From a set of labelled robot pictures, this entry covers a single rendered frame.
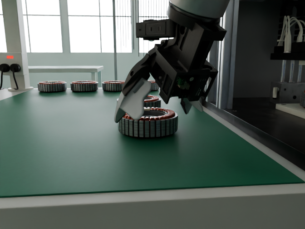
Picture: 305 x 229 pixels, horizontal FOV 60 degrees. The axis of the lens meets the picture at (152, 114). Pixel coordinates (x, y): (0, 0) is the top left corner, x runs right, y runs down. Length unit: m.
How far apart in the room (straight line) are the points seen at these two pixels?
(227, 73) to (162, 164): 0.34
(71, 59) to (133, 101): 6.64
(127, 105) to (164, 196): 0.18
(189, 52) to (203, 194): 0.17
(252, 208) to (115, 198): 0.14
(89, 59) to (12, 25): 5.75
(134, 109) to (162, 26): 0.13
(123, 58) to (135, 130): 6.47
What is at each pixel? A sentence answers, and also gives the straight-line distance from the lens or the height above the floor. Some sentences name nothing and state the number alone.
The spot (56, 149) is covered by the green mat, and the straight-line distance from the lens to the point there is 0.43.
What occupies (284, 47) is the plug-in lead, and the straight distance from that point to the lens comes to 0.77.
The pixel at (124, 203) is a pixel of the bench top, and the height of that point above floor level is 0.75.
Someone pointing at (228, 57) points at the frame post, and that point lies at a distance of 0.63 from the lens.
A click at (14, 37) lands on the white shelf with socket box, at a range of 1.26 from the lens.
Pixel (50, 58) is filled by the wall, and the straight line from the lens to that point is 7.15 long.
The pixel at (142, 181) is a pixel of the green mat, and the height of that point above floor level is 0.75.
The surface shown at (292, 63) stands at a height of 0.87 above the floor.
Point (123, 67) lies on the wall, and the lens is 6.90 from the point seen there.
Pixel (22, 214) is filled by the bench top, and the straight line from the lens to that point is 0.30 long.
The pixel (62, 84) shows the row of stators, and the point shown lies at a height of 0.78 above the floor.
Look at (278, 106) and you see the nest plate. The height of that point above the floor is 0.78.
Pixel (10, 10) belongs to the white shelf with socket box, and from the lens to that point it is 1.27.
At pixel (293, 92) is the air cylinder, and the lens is 0.75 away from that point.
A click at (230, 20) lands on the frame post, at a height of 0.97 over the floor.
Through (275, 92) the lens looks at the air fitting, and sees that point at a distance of 0.74.
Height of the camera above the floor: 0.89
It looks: 12 degrees down
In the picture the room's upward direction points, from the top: straight up
